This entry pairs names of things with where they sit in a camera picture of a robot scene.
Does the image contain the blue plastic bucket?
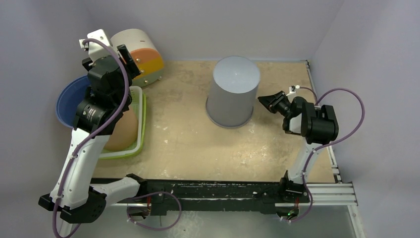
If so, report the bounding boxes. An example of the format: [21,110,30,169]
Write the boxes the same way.
[55,75,90,128]

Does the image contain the large grey plastic bucket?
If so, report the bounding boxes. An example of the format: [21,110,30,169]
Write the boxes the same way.
[206,56,261,128]

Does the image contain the orange plastic bucket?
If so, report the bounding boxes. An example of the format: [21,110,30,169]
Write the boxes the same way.
[104,106,138,151]

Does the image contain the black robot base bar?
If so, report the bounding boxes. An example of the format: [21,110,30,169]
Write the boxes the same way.
[117,174,311,216]

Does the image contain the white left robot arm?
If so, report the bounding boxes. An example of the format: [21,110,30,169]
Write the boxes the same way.
[39,44,148,238]

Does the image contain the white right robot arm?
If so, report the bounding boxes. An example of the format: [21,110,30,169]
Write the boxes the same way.
[258,91,339,202]

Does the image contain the cream cabinet with coloured drawers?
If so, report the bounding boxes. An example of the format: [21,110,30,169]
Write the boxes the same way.
[110,29,164,88]

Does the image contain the pale green perforated basket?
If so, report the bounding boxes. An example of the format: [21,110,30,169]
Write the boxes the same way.
[100,86,146,160]

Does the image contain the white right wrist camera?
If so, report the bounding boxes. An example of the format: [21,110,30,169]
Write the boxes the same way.
[286,85,300,97]

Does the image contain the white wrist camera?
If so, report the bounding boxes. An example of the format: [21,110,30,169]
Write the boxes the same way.
[286,85,300,97]
[79,29,113,62]

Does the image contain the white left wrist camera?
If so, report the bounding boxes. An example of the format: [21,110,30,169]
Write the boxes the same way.
[79,29,113,62]

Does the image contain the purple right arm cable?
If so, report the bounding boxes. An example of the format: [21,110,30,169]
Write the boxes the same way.
[297,86,366,224]

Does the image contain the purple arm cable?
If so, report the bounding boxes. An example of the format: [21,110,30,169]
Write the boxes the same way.
[297,86,366,224]
[52,38,129,238]

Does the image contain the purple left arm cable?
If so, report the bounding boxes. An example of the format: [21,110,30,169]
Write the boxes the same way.
[52,38,129,238]

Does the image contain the aluminium frame rail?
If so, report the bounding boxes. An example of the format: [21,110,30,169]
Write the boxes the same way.
[109,183,357,207]

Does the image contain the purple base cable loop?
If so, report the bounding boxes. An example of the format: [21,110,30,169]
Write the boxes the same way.
[126,190,182,231]

